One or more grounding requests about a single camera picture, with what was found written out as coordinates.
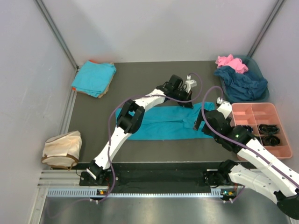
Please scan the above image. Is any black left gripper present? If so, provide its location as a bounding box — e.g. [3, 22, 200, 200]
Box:
[171, 87, 192, 109]

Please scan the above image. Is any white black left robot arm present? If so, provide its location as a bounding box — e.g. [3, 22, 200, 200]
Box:
[86, 75, 197, 185]

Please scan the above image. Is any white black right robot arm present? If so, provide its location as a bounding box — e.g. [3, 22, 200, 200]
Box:
[194, 109, 299, 220]

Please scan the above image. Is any pink compartment tray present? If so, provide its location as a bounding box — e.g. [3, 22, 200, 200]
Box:
[230, 103, 292, 159]

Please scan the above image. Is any navy blue t shirt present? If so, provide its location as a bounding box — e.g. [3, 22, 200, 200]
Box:
[214, 66, 269, 103]

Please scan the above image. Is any pink t shirt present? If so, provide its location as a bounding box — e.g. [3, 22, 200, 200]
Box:
[215, 54, 249, 74]

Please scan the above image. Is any teal plastic basket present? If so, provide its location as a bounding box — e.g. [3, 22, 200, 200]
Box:
[233, 55, 268, 103]

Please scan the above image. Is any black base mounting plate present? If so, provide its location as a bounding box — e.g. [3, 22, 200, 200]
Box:
[79, 162, 248, 193]

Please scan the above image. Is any beige cloth bag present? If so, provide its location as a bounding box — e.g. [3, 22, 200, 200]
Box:
[41, 131, 82, 170]

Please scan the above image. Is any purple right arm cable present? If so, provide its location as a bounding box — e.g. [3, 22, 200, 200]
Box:
[201, 85, 299, 203]

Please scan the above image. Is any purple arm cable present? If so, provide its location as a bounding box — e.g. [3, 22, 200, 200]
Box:
[201, 85, 299, 203]
[107, 72, 203, 203]

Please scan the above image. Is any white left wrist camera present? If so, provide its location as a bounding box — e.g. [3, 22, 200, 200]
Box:
[184, 75, 197, 93]

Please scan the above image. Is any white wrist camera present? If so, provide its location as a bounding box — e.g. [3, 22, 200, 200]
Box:
[216, 97, 232, 119]
[184, 75, 197, 93]

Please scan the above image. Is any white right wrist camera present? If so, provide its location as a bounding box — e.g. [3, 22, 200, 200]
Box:
[216, 97, 232, 119]

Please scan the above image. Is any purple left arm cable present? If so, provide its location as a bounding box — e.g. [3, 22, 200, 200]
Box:
[107, 72, 203, 203]

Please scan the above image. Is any blue black cable bundle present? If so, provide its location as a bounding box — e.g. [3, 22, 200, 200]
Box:
[240, 125, 255, 134]

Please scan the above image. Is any aluminium frame rail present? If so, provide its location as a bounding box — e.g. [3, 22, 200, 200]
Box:
[33, 0, 79, 71]

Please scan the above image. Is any white slotted cable duct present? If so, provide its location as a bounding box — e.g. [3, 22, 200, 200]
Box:
[47, 188, 236, 200]

